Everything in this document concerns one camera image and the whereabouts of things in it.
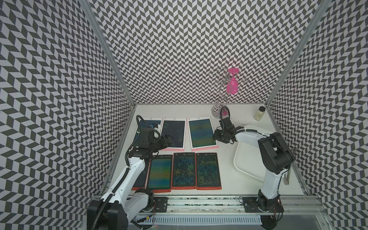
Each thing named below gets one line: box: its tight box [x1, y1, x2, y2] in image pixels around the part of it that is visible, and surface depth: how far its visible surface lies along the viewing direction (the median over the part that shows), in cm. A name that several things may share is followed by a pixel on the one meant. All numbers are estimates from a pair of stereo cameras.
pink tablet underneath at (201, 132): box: [186, 115, 219, 152], surface depth 103 cm
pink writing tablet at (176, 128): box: [160, 117, 187, 152], surface depth 104 cm
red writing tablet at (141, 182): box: [131, 158, 151, 191], surface depth 81 cm
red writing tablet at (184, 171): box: [171, 152, 197, 190], surface depth 86 cm
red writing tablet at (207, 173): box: [195, 152, 222, 191], surface depth 86 cm
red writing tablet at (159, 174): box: [144, 154, 173, 194], surface depth 85 cm
